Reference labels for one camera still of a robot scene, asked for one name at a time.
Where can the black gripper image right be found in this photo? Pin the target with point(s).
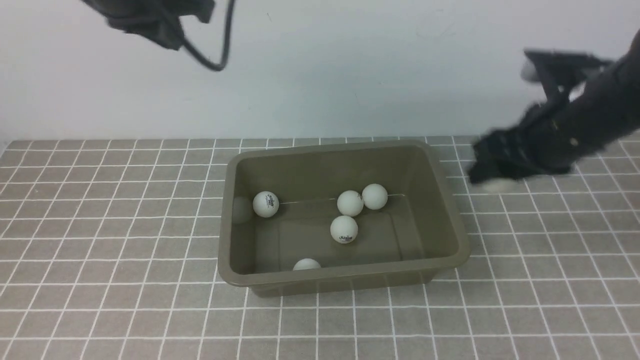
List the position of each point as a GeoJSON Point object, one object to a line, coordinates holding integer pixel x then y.
{"type": "Point", "coordinates": [528, 149]}

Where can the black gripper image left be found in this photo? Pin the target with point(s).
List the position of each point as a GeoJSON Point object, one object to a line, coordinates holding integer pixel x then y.
{"type": "Point", "coordinates": [159, 21]}

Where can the white ball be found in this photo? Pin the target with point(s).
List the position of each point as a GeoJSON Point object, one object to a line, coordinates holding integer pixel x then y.
{"type": "Point", "coordinates": [350, 203]}
{"type": "Point", "coordinates": [306, 264]}
{"type": "Point", "coordinates": [374, 196]}
{"type": "Point", "coordinates": [266, 204]}
{"type": "Point", "coordinates": [344, 229]}
{"type": "Point", "coordinates": [499, 185]}

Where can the grey checked tablecloth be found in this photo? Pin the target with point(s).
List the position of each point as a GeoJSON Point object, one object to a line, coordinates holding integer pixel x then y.
{"type": "Point", "coordinates": [109, 251]}

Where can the olive green plastic bin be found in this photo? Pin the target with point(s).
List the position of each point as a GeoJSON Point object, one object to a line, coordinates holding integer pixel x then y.
{"type": "Point", "coordinates": [326, 218]}

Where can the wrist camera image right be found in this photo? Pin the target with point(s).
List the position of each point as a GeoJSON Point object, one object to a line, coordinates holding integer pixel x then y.
{"type": "Point", "coordinates": [561, 72]}

